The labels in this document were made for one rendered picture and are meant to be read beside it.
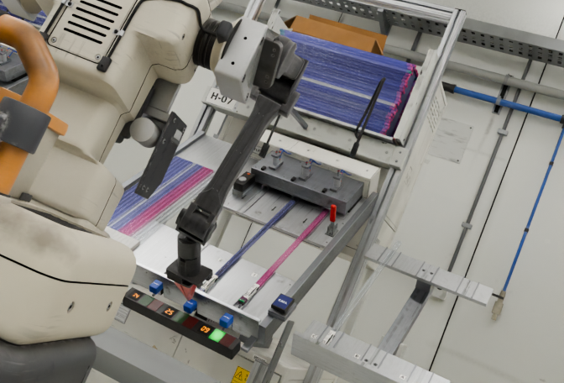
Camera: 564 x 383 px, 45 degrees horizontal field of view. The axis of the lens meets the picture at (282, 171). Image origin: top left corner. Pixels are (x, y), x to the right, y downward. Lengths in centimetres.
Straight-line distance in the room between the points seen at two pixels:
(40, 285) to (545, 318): 308
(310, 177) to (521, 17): 216
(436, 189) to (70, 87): 277
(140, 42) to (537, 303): 280
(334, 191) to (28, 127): 147
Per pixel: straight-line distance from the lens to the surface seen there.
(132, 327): 225
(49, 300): 73
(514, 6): 408
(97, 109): 116
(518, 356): 359
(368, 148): 226
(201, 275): 172
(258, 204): 214
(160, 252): 196
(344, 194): 212
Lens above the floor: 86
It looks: 8 degrees up
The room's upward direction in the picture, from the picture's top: 23 degrees clockwise
